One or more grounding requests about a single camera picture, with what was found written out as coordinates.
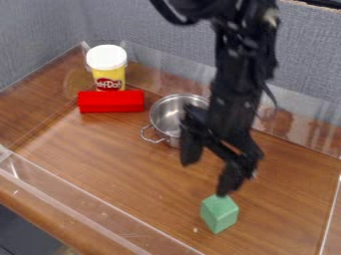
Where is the green foam block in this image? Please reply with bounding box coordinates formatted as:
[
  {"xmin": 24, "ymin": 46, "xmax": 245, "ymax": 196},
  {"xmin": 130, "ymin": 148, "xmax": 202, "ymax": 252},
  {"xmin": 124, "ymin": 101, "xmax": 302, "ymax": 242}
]
[{"xmin": 199, "ymin": 194, "xmax": 239, "ymax": 234}]

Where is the yellow Play-Doh can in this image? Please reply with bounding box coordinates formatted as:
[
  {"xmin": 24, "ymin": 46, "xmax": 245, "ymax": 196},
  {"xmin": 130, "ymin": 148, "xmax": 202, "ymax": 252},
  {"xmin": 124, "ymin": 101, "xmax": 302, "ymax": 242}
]
[{"xmin": 86, "ymin": 45, "xmax": 128, "ymax": 92}]

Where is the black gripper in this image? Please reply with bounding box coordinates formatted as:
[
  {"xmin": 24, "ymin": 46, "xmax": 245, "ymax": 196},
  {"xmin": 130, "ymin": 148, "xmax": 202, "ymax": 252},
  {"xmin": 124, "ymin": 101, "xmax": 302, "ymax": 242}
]
[{"xmin": 179, "ymin": 105, "xmax": 263, "ymax": 197}]

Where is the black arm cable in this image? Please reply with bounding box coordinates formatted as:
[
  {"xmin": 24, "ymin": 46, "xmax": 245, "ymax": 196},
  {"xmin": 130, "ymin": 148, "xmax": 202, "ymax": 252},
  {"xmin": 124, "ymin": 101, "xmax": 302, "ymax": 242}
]
[{"xmin": 261, "ymin": 79, "xmax": 279, "ymax": 111}]

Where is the clear acrylic table barrier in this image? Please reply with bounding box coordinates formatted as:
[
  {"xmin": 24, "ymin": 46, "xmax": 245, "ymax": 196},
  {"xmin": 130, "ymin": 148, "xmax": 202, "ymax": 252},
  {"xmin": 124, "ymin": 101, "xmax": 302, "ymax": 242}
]
[{"xmin": 0, "ymin": 48, "xmax": 341, "ymax": 255}]

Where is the red rectangular block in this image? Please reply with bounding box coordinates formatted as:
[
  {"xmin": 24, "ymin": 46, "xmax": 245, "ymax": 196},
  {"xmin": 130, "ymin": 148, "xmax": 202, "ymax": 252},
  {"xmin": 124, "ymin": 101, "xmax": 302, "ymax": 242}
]
[{"xmin": 78, "ymin": 90, "xmax": 144, "ymax": 113}]

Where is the small steel pot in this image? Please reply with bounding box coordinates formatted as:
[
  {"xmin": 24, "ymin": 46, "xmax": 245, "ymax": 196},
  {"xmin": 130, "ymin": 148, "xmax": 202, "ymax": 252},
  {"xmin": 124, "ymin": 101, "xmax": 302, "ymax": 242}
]
[{"xmin": 140, "ymin": 94, "xmax": 209, "ymax": 148}]

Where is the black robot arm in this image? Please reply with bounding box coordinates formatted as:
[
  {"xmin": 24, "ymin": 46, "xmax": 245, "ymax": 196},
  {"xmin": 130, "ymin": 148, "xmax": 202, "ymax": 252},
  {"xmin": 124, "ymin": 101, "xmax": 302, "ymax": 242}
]
[{"xmin": 150, "ymin": 0, "xmax": 279, "ymax": 197}]

